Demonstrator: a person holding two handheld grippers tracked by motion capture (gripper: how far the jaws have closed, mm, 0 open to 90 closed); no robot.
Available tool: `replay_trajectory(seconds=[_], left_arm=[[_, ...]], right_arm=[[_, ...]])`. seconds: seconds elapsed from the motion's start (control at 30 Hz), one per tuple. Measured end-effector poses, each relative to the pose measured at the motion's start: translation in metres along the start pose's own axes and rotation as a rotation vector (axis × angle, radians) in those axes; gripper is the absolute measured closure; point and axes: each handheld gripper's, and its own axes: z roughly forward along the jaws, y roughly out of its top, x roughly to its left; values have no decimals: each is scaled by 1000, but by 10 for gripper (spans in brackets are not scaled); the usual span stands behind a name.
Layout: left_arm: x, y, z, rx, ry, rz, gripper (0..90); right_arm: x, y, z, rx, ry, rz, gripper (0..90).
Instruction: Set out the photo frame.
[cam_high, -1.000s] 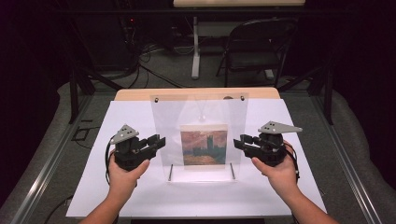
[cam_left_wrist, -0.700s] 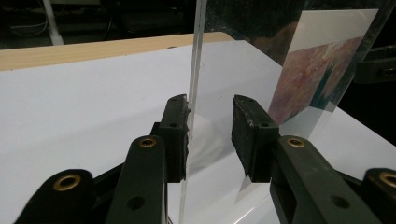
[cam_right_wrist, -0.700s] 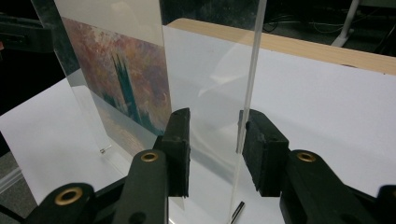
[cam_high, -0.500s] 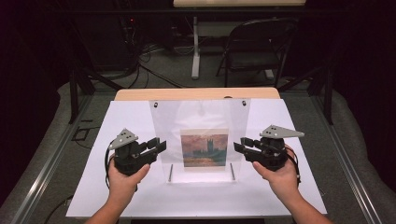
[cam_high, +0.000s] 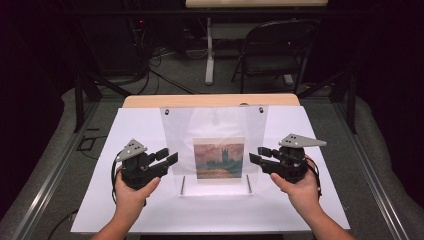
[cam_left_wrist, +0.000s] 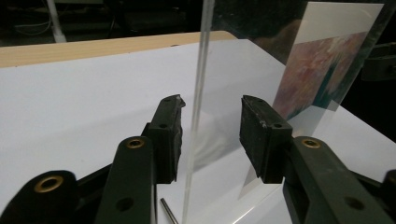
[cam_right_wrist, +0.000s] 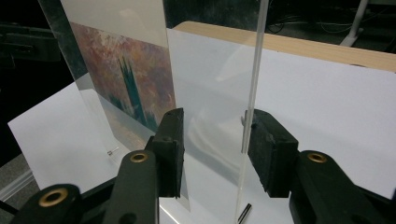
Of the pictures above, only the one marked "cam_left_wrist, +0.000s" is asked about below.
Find white stand pole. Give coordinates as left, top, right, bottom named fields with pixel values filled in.
left=46, top=0, right=67, bottom=44

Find white cable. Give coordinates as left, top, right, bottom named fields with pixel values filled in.
left=13, top=19, right=52, bottom=36

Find clear acrylic photo frame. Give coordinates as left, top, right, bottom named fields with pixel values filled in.
left=181, top=0, right=396, bottom=224

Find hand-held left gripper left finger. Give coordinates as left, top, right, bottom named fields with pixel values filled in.
left=94, top=93, right=187, bottom=224

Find colourful painting picture card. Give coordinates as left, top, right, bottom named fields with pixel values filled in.
left=272, top=1, right=385, bottom=121

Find metal frame standoff rod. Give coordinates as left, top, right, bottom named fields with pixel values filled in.
left=160, top=197, right=179, bottom=224

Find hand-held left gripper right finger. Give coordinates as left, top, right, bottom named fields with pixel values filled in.
left=239, top=94, right=395, bottom=224

